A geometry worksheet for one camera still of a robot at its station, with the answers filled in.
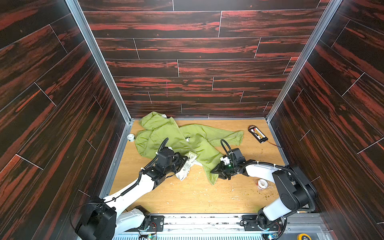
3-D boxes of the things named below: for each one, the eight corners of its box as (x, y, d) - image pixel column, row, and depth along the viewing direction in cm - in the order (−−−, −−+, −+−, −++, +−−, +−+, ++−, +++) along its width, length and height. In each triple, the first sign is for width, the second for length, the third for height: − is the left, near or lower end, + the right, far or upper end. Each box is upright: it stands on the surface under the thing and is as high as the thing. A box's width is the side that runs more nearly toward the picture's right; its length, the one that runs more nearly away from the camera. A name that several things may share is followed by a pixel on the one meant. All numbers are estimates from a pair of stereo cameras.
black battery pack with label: (261, 143, 107) (262, 142, 105) (246, 128, 116) (247, 126, 115) (267, 140, 109) (269, 138, 107) (252, 125, 118) (253, 124, 117)
